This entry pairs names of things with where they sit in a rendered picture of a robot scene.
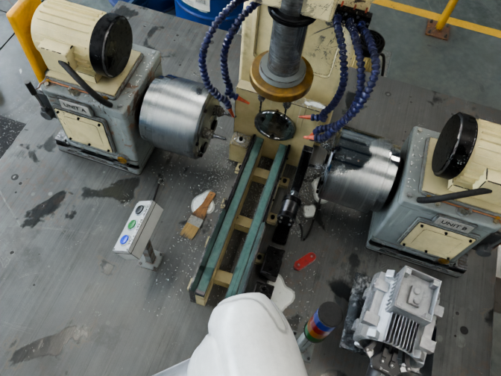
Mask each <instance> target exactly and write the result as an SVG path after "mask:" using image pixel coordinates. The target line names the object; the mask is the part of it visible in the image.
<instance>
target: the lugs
mask: <svg viewBox="0 0 501 376"><path fill-rule="evenodd" d="M396 274H397V272H396V271H395V270H389V269H388V270H387V272H386V275H385V276H386V277H387V279H389V280H393V279H395V278H396ZM379 334H380V332H379V331H378V330H377V329H373V328H368V332H367V337H368V338H369V339H375V340H378V339H379ZM354 345H355V346H356V347H357V348H362V347H361V346H360V345H359V343H357V342H354ZM362 349H363V348H362ZM413 357H414V359H415V360H417V361H420V362H423V361H424V358H425V354H424V353H423V352H422V351H421V350H417V349H415V351H414V354H413Z"/></svg>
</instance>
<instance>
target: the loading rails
mask: <svg viewBox="0 0 501 376"><path fill-rule="evenodd" d="M263 143H264V139H263V138H260V137H256V134H254V135H253V137H252V140H251V141H250V145H249V146H248V150H247V152H246V155H245V158H244V160H243V162H242V163H237V166H236V169H235V173H236V174H238V175H237V177H236V180H235V182H234V185H233V186H232V189H231V192H230V195H229V197H228V198H223V200H222V203H221V206H220V208H221V210H220V212H219V215H218V218H217V219H216V222H215V225H214V227H213V229H212V233H211V234H210V236H208V237H207V240H206V242H205V245H204V247H205V249H204V252H203V254H202V257H201V260H200V262H199V264H198V267H197V269H196V272H195V275H194V277H193V278H191V279H190V282H189V285H188V286H187V290H188V291H189V296H190V300H191V301H192V302H195V303H197V304H200V305H203V306H205V305H206V302H207V299H208V297H209V294H210V291H211V289H212V285H213V284H217V285H219V286H223V287H226V288H228V290H227V293H226V295H225V298H224V299H226V298H229V297H231V296H234V295H240V294H244V293H245V292H246V289H247V287H248V283H249V280H250V278H251V274H252V271H253V268H254V265H255V264H257V265H259V266H262V263H263V260H264V258H265V254H263V253H260V252H259V250H260V247H261V244H262V241H263V238H264V234H265V229H266V225H267V224H270V225H276V222H277V214H276V213H271V212H270V211H271V207H272V204H273V202H274V198H275V195H276V193H277V189H278V187H281V188H284V189H287V188H288V185H289V181H290V178H286V177H283V172H284V169H285V167H286V162H287V160H288V156H289V151H290V148H291V145H288V146H287V145H283V144H280V145H279V148H278V149H277V153H276V156H275V158H274V162H273V164H272V167H271V170H270V171H268V170H265V169H261V168H259V167H257V166H258V164H259V161H260V158H261V156H262V147H263ZM252 181H255V182H257V183H260V184H264V185H265V187H264V189H263V191H262V195H261V198H260V200H259V203H258V206H257V209H256V212H255V214H254V217H253V219H250V218H248V217H245V216H241V215H239V214H240V212H241V209H242V206H243V204H244V202H245V199H246V196H247V194H248V190H249V188H250V186H251V182H252ZM234 229H236V230H239V231H243V232H245V233H248V235H247V237H246V240H245V243H244V245H243V248H242V251H241V254H240V256H239V260H238V262H237V264H236V268H235V271H234V273H233V274H232V273H230V272H226V271H224V270H221V269H219V267H220V265H221V261H222V260H223V257H224V254H225V251H226V250H227V246H228V244H229V241H230V238H231V236H232V233H233V230H234Z"/></svg>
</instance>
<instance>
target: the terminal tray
mask: <svg viewBox="0 0 501 376"><path fill-rule="evenodd" d="M408 269H410V272H408V271H407V270H408ZM436 281H437V282H438V285H437V284H435V282H436ZM441 282H442V281H440V280H438V279H436V278H434V277H431V276H429V275H427V274H424V273H423V272H419V271H418V270H416V269H413V268H411V267H409V266H404V267H403V268H402V269H401V270H400V271H399V272H398V273H397V274H396V278H395V279H394V282H393V284H392V285H393V287H392V288H391V289H392V290H391V291H390V295H389V296H388V297H389V299H388V300H387V301H388V303H387V304H386V306H387V307H386V308H385V311H386V312H387V313H392V312H394V313H393V314H395V313H397V315H400V316H401V317H402V316H404V318H406V317H408V318H407V319H408V320H409V319H411V321H414V323H415V322H417V325H418V324H420V328H422V327H424V326H427V325H428V324H430V323H432V318H433V315H434V312H435V306H436V303H437V300H438V294H439V291H440V288H441ZM398 302H401V305H399V304H398ZM426 315H429V316H430V317H429V318H427V317H426Z"/></svg>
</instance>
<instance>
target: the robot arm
mask: <svg viewBox="0 0 501 376"><path fill-rule="evenodd" d="M208 330H209V333H208V334H207V335H206V336H205V338H204V340H203V341H202V342H201V344H200V345H199V346H198V347H197V348H196V349H195V351H194V353H193V355H192V357H191V358H189V359H188V360H185V361H183V362H181V363H178V364H177V365H175V366H172V367H170V368H168V369H166V370H163V371H161V372H159V373H157V374H155V375H152V376H308V374H307V371H306V367H305V365H304V361H303V358H302V355H301V352H300V349H299V347H298V344H297V341H296V339H295V336H294V333H293V331H292V329H291V327H290V325H289V323H288V321H287V319H286V317H285V316H284V315H283V313H282V312H281V310H280V309H279V307H278V306H277V305H276V304H275V303H274V302H273V301H272V300H270V299H269V298H268V297H267V296H266V295H264V294H262V293H259V292H250V293H244V294H240V295H234V296H231V297H229V298H226V299H224V300H223V301H221V302H220V303H219V304H218V306H217V307H215V308H214V310H213V312H212V314H211V316H210V319H209V323H208ZM377 343H378V341H376V340H371V342H370V344H369V345H367V346H366V347H364V348H363V351H364V352H366V354H367V355H368V356H369V366H368V370H367V372H366V375H365V376H399V375H400V374H401V372H410V371H411V370H412V369H411V366H410V362H409V359H410V355H408V354H407V353H406V352H404V351H403V358H402V364H401V367H400V365H399V363H398V359H397V356H398V351H399V348H396V347H394V346H393V347H392V349H391V352H390V353H388V350H389V346H390V345H389V344H386V343H383V344H382V347H381V350H380V351H378V352H376V353H375V354H374V355H373V352H374V347H375V346H376V344H377Z"/></svg>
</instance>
